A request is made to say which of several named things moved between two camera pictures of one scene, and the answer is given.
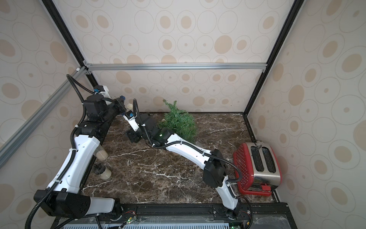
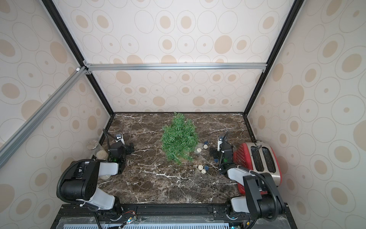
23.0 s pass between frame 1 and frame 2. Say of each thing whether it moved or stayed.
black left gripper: moved
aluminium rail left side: stayed
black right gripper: moved
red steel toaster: stayed
